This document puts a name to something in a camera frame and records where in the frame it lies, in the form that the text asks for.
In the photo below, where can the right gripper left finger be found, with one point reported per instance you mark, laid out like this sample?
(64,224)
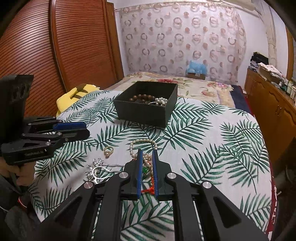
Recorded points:
(93,211)

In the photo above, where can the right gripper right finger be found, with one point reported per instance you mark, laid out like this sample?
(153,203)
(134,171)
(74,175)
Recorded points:
(201,211)

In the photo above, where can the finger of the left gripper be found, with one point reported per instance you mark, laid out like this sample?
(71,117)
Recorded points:
(70,126)
(75,135)

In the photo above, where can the silver hair comb ornament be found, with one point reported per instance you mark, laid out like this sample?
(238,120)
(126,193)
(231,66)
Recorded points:
(98,171)

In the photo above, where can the black open jewelry box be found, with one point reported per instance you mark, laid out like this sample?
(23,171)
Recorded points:
(149,103)

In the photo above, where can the left hand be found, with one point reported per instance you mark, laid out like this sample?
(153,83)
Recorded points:
(25,173)

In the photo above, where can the yellow pikachu plush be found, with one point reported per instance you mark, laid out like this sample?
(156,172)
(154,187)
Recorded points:
(75,94)

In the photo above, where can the palm leaf tablecloth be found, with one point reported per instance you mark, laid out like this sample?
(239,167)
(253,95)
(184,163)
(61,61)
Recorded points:
(202,141)

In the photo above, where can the brown louvered wardrobe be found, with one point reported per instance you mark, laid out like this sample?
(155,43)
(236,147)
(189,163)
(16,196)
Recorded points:
(63,44)

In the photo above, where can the floral bed blanket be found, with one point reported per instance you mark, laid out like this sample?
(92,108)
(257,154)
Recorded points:
(204,90)

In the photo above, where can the circle pattern sheer curtain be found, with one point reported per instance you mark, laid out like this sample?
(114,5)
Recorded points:
(163,38)

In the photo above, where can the wooden side cabinet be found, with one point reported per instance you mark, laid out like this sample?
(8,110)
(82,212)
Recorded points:
(275,114)

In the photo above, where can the navy blue bed sheet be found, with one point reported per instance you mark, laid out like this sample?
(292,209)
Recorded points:
(239,99)

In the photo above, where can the cardboard box with blue bag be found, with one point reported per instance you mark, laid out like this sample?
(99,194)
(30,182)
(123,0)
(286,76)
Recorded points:
(196,70)

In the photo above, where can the cardboard box on cabinet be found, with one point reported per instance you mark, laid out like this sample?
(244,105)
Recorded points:
(270,73)

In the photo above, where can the stack of folded clothes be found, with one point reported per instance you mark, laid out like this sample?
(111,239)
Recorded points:
(257,58)

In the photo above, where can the beige tied window curtain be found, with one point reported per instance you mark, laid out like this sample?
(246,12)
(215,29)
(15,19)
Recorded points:
(270,33)

